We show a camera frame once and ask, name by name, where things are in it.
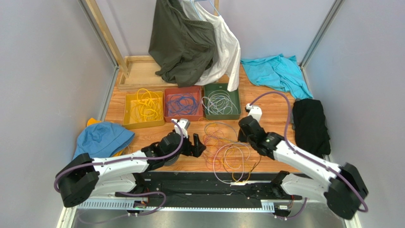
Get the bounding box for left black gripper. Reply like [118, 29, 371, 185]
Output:
[164, 129, 206, 162]

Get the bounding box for yellow cloth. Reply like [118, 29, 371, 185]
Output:
[87, 118, 125, 157]

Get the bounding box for turquoise cloth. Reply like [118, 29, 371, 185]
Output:
[241, 54, 313, 99]

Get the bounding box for blue bucket hat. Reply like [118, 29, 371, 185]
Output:
[73, 122, 135, 158]

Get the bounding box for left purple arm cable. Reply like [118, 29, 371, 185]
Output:
[53, 122, 185, 217]

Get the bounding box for thick yellow cable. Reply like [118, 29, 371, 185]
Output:
[136, 87, 163, 123]

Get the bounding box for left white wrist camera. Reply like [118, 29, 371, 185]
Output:
[171, 118, 190, 138]

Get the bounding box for white hanging shirt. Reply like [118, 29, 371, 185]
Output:
[180, 0, 241, 92]

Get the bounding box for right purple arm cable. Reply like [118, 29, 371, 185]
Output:
[249, 91, 369, 220]

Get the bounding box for green plastic bin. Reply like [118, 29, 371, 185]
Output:
[202, 83, 242, 120]

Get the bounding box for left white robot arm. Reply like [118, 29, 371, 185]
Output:
[54, 132, 206, 208]

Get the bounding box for tangled pile of cables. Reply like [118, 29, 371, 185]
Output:
[202, 122, 262, 185]

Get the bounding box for dark green hanging garment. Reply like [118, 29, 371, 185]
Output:
[148, 0, 218, 87]

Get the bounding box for slotted metal rail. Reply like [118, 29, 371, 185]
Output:
[77, 198, 275, 213]

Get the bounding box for wooden tray frame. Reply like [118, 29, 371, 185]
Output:
[116, 56, 178, 92]

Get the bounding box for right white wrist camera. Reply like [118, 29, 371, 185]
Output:
[245, 103, 262, 122]

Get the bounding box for blue cables in bin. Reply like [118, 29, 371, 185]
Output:
[166, 93, 200, 117]

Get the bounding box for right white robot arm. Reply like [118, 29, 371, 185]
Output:
[238, 116, 368, 220]

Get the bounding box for yellow cables in bin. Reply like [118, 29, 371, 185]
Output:
[129, 91, 164, 124]

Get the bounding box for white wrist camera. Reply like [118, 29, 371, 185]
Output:
[171, 118, 190, 138]
[245, 103, 262, 122]

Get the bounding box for red plastic bin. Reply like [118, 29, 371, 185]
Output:
[164, 86, 203, 123]

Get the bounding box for white cable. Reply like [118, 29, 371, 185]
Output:
[201, 93, 239, 116]
[208, 89, 233, 110]

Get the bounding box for black cloth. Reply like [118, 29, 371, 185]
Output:
[292, 98, 331, 158]

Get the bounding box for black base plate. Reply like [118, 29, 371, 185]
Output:
[130, 172, 291, 208]

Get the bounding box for yellow plastic bin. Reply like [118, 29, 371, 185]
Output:
[122, 88, 165, 130]

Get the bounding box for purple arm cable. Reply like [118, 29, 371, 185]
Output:
[53, 122, 185, 217]
[249, 91, 369, 220]

